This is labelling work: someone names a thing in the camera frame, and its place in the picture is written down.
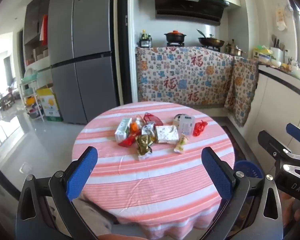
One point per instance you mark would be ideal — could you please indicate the yellow green packet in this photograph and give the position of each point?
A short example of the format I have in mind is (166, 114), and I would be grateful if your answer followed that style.
(261, 53)

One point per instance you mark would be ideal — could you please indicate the black clay pot orange lid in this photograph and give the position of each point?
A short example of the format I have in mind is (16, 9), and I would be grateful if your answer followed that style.
(175, 37)

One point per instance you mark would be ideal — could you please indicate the black seasoning bottle rack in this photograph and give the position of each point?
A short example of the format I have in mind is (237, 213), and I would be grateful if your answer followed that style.
(145, 41)

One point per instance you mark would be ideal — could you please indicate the large printed blanket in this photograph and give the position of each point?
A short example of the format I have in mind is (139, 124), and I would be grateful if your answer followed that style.
(177, 80)

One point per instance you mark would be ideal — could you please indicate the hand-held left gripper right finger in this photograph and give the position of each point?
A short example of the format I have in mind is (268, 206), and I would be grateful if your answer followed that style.
(217, 175)

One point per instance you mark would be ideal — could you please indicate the white kitchen base cabinets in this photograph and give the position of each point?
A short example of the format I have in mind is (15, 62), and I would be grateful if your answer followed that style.
(277, 105)

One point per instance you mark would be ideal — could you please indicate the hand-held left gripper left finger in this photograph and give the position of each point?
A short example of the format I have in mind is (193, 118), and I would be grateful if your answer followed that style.
(82, 172)

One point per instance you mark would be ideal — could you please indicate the gold foil wrapper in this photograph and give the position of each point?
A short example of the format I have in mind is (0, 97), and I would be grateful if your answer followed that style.
(143, 143)

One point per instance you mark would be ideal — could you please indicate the dark shelving cabinet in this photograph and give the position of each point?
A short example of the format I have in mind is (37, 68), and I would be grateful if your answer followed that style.
(32, 25)

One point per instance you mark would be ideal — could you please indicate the steel pot with lid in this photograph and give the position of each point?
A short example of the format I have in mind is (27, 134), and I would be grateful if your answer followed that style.
(235, 50)

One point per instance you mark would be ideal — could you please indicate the yellow green cardboard box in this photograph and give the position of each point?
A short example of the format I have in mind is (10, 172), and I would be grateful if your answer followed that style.
(50, 105)

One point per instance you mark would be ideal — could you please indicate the white printed paper wrapper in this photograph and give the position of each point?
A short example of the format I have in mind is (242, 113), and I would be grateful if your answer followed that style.
(166, 133)

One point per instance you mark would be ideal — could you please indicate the red packet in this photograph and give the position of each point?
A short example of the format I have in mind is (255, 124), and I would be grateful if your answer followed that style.
(126, 142)

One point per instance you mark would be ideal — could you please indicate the yellow white packet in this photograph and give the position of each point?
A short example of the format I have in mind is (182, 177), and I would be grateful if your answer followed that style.
(181, 143)

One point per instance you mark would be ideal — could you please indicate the white grey packet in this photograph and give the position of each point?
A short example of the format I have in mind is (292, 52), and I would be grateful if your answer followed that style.
(148, 129)

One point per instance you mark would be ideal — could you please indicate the dark wok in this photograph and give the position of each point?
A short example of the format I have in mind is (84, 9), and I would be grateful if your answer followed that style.
(211, 41)

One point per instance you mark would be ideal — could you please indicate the dark red wrapper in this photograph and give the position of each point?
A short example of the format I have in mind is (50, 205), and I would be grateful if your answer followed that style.
(152, 118)

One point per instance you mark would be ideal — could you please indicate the hanging yellow white cloth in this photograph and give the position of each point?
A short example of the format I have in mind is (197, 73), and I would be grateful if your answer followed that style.
(280, 17)

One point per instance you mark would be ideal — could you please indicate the grey refrigerator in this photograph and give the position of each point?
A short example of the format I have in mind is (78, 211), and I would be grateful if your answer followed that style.
(85, 55)

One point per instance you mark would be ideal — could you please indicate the person's grey clothing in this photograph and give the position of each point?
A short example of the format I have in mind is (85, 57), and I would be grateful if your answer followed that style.
(95, 217)

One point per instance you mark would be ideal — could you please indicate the white utensil holder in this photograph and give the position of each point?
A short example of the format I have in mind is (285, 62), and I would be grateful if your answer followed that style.
(277, 53)

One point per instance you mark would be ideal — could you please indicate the white storage rack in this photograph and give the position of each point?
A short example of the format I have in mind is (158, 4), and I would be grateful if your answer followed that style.
(31, 92)

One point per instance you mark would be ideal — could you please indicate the red hanging bag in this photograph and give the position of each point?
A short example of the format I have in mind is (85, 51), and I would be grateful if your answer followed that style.
(43, 30)

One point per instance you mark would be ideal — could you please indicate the hexagon patterned rug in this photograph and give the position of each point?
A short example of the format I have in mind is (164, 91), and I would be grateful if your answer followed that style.
(233, 142)

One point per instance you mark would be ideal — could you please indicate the small orange packet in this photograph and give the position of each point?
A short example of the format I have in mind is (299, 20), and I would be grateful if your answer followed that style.
(134, 128)

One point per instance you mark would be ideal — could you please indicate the person's right hand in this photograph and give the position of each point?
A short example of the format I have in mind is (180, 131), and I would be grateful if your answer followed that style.
(298, 212)

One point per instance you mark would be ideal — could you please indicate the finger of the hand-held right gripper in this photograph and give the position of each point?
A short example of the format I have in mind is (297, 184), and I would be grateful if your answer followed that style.
(298, 133)
(272, 142)

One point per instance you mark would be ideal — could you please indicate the white teapot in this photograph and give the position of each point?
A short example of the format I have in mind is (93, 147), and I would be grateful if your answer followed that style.
(298, 72)

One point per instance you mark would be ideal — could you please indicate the small bright red wrapper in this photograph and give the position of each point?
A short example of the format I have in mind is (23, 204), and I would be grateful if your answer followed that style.
(199, 128)

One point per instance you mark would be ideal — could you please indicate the person's left hand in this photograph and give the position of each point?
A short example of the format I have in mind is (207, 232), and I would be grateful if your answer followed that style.
(122, 237)

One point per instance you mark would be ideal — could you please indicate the small printed blanket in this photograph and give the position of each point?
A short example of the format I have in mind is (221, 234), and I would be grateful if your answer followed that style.
(242, 87)

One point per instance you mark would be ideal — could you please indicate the pink white striped tablecloth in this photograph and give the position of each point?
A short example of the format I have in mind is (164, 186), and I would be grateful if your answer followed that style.
(152, 180)

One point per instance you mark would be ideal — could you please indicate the clear plastic container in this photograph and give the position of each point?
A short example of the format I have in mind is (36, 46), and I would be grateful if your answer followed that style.
(186, 125)

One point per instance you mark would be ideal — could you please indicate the white green carton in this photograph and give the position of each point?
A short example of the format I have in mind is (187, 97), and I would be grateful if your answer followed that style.
(122, 130)

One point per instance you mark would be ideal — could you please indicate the black range hood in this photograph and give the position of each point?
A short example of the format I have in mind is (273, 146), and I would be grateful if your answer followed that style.
(190, 7)

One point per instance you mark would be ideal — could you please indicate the blue plastic mesh basket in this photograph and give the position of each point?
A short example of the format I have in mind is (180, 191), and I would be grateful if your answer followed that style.
(250, 167)

